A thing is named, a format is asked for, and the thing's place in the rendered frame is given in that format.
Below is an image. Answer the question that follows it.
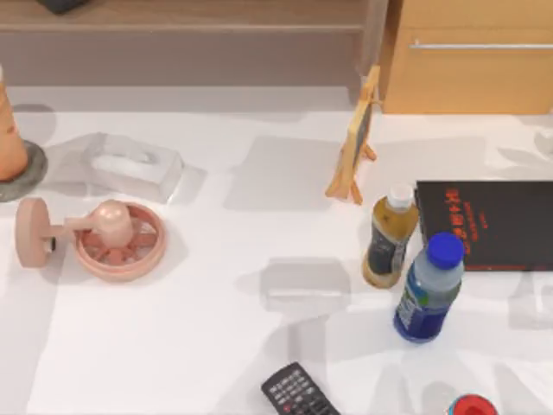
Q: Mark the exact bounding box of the red and blue round object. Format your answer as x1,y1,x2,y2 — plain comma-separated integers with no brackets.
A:
444,393,496,415

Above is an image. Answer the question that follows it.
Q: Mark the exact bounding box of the pink desk fan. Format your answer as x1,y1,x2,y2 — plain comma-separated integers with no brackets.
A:
14,196,168,284

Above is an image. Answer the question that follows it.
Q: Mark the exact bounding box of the wooden open shelf unit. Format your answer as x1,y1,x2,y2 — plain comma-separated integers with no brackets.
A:
0,0,390,88

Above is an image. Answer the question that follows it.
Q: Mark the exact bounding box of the yellow tea bottle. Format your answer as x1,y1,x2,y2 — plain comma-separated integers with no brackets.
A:
360,182,421,290

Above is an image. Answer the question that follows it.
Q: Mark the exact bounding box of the orange cone bottle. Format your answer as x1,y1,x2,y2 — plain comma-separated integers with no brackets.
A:
0,64,29,182

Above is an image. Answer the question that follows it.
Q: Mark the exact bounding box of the grey round coaster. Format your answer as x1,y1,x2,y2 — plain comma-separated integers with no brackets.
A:
0,138,48,202

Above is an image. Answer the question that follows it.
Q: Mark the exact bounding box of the black book with red print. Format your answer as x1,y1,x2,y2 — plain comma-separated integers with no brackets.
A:
415,180,553,272

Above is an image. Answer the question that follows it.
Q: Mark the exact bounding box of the black object on shelf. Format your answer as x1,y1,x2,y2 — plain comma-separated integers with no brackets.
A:
35,0,87,15

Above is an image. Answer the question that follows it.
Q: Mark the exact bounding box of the white tissue box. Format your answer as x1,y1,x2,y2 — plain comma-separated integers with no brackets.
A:
79,131,185,204

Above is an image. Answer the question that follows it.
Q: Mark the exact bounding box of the wooden framed blackboard easel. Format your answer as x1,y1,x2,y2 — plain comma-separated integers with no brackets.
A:
324,64,384,206

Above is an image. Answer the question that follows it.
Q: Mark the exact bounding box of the wooden cupboard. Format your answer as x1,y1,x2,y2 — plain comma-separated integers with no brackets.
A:
378,0,553,116

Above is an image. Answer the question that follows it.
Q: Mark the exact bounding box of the white cup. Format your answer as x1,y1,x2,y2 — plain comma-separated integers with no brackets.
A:
533,127,553,156

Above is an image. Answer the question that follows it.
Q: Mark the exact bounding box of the long metal handle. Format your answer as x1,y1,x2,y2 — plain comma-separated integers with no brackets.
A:
409,39,553,51

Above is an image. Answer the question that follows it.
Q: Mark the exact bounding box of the black remote control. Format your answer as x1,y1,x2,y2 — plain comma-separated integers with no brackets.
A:
260,361,342,415

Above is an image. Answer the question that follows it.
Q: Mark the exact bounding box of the blue capped drink bottle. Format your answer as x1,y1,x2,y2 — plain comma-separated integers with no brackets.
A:
391,232,466,344

